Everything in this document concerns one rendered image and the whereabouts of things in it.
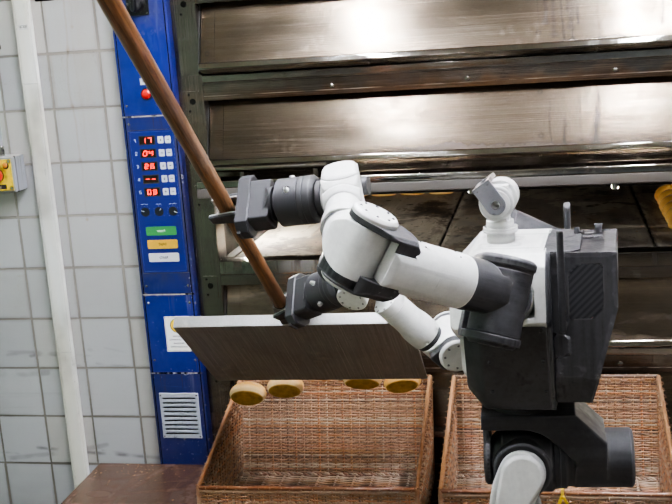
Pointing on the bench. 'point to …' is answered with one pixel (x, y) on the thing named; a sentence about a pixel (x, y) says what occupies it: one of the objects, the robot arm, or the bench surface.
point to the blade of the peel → (300, 348)
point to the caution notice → (173, 336)
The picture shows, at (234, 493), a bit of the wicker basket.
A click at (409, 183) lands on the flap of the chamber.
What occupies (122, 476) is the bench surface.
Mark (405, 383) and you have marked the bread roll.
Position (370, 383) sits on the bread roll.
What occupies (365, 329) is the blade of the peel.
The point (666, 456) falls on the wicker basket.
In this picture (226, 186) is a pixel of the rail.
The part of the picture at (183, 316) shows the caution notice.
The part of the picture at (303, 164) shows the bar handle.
